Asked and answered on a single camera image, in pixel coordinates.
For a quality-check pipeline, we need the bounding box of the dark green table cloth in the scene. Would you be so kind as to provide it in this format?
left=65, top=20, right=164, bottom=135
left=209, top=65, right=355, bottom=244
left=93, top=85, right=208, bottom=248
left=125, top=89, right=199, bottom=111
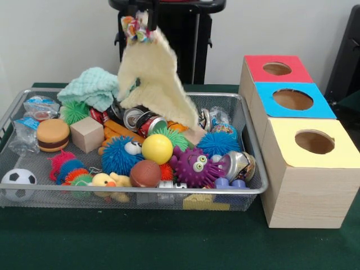
left=0, top=82, right=360, bottom=270

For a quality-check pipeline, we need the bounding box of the mint green cloth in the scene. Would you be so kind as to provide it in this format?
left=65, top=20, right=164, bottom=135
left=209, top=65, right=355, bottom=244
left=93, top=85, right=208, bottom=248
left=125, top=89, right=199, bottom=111
left=57, top=66, right=120, bottom=112

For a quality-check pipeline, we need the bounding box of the dark green side-table cloth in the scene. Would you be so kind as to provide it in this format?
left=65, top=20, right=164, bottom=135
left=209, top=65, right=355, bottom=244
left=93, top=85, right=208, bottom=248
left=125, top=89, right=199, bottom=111
left=337, top=92, right=360, bottom=119

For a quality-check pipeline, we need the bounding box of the multicolour spiky caterpillar toy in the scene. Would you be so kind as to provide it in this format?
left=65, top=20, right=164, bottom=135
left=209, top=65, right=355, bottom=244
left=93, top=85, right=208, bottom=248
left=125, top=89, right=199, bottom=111
left=48, top=150, right=95, bottom=187

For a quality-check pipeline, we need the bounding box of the plain wooden cube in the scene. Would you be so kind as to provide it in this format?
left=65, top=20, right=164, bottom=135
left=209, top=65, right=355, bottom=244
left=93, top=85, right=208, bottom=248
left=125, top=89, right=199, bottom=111
left=69, top=116, right=105, bottom=154

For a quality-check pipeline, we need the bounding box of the yellow smiley ball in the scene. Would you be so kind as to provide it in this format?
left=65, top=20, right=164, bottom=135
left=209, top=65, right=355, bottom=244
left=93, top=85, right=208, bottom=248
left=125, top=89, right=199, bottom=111
left=141, top=134, right=174, bottom=165

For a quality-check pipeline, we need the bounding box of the toy hamburger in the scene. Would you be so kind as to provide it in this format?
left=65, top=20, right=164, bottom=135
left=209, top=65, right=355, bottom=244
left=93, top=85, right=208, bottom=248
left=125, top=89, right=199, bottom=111
left=35, top=118, right=70, bottom=152

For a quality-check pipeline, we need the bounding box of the purple spiky monster toy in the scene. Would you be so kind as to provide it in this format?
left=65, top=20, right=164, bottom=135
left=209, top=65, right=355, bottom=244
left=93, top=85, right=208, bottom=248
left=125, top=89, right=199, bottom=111
left=170, top=146, right=227, bottom=188

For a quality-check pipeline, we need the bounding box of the brown toy football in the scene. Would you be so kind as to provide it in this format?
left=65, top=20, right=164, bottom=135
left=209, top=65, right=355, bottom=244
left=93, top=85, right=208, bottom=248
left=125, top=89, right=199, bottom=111
left=129, top=160, right=162, bottom=188

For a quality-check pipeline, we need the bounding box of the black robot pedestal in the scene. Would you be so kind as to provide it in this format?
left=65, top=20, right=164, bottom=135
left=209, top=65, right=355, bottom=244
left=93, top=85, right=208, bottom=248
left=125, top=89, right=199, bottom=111
left=108, top=0, right=227, bottom=84

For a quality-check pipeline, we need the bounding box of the blue spiky rubber ball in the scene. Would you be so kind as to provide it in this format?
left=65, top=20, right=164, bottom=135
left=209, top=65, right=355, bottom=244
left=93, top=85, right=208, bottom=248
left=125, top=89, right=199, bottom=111
left=101, top=136, right=145, bottom=177
left=197, top=131, right=240, bottom=159

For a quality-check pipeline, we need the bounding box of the black and white soccer ball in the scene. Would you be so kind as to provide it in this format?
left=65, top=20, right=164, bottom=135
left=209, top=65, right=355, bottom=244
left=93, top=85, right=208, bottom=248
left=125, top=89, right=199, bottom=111
left=1, top=168, right=38, bottom=202

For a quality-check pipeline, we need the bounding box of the wooden box with three holes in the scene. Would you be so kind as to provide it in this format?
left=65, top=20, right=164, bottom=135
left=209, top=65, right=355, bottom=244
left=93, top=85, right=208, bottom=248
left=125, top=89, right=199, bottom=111
left=238, top=55, right=360, bottom=229

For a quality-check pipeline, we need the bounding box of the cream waffle cloth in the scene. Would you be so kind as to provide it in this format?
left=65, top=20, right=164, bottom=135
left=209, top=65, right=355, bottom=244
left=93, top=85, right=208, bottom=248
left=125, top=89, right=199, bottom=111
left=116, top=26, right=202, bottom=133

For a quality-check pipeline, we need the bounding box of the black stand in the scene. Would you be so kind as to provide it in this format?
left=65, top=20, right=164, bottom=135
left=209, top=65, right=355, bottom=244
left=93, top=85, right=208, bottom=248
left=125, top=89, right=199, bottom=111
left=325, top=4, right=360, bottom=106

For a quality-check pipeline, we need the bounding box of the shallow mesh bin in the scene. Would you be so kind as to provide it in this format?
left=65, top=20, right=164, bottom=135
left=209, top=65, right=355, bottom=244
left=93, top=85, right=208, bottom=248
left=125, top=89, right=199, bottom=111
left=0, top=87, right=269, bottom=212

